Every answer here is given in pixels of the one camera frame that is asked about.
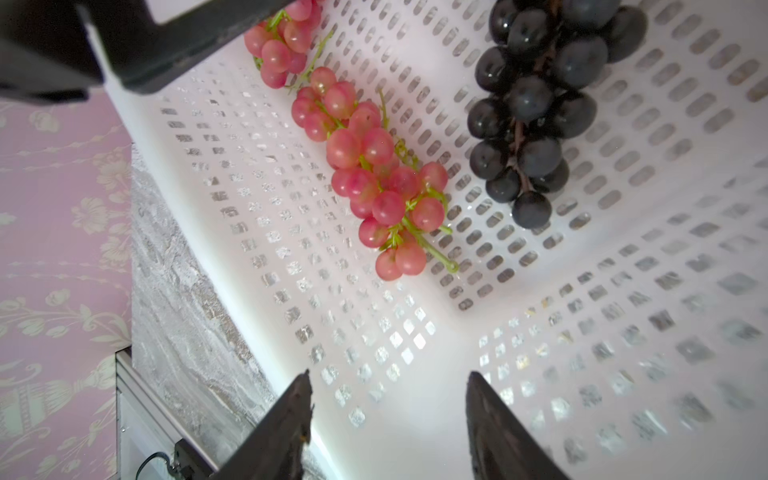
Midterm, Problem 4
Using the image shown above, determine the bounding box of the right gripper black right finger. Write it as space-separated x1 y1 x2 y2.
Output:
465 371 568 480

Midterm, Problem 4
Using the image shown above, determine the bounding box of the black grape bunch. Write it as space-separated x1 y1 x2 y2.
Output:
467 0 649 230

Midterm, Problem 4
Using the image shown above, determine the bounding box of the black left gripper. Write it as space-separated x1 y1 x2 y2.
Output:
1 0 286 105

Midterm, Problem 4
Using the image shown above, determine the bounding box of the light red grape bunch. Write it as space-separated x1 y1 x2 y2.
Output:
244 1 459 281

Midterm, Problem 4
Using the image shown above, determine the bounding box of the white perforated plastic basket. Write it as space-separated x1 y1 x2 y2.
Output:
105 1 767 479

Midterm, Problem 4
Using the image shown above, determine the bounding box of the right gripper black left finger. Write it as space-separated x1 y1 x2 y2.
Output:
212 371 313 480

